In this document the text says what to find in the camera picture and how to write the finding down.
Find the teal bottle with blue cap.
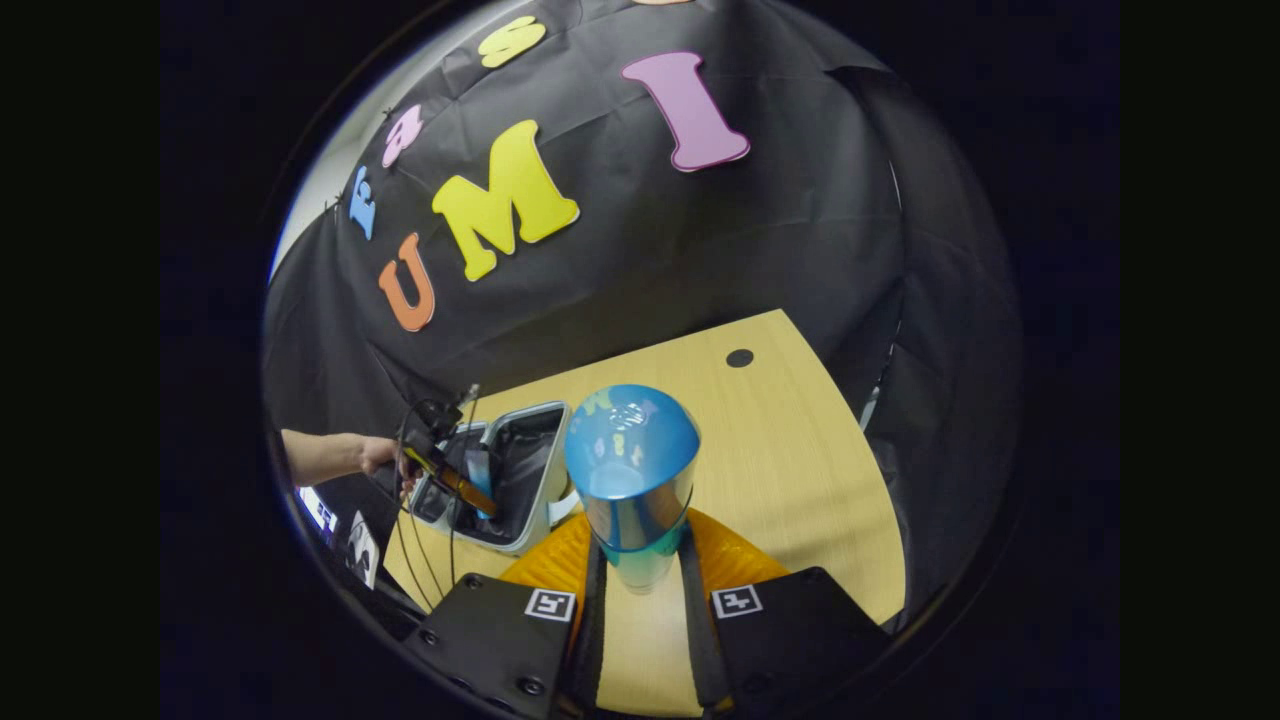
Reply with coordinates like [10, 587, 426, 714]
[563, 384, 702, 597]

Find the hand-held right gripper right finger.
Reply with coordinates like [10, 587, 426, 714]
[678, 508, 894, 717]

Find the black backdrop cloth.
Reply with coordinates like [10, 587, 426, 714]
[262, 0, 1023, 631]

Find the blue and white printed sign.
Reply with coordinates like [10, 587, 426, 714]
[298, 486, 341, 536]

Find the pale blue suitcase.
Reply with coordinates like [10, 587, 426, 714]
[410, 400, 583, 557]

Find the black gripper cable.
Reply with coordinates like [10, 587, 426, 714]
[393, 383, 483, 613]

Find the white printed card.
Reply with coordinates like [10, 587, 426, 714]
[346, 510, 382, 591]

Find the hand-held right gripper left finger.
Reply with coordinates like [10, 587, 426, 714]
[400, 510, 609, 720]

